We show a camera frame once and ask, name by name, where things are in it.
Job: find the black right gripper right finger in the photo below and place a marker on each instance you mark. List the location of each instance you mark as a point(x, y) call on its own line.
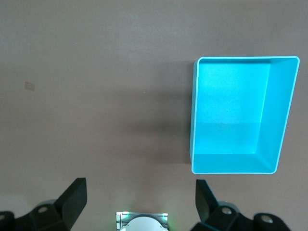
point(207, 202)

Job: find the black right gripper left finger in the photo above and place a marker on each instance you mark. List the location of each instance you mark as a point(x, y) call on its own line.
point(69, 199)

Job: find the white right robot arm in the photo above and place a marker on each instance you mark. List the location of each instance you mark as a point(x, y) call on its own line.
point(144, 225)

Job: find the turquoise plastic bin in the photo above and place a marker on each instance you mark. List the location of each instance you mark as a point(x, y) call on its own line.
point(228, 108)

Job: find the small brown tape patch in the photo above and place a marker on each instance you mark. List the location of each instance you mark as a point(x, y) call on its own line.
point(29, 86)

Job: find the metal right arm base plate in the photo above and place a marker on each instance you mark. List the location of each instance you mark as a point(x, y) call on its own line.
point(119, 220)

